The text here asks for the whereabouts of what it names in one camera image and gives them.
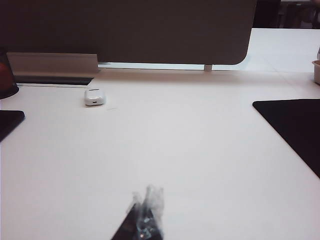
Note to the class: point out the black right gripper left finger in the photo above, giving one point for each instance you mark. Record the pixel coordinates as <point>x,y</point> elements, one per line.
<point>127,225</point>

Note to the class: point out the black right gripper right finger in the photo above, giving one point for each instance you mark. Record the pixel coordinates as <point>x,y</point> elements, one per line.
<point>152,215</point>

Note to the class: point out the black smartphone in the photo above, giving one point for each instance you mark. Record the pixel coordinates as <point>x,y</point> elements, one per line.
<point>10,123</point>

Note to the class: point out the black mouse pad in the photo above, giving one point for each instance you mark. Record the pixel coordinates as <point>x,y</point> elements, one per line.
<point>297,125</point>

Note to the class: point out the black mesh pen holder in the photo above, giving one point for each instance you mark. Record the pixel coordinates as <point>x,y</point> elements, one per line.
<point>10,93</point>

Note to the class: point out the brown desk divider panel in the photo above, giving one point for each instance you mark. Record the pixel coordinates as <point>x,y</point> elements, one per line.
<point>125,30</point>

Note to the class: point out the beige plastic tray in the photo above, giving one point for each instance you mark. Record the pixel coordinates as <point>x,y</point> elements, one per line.
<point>316,72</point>

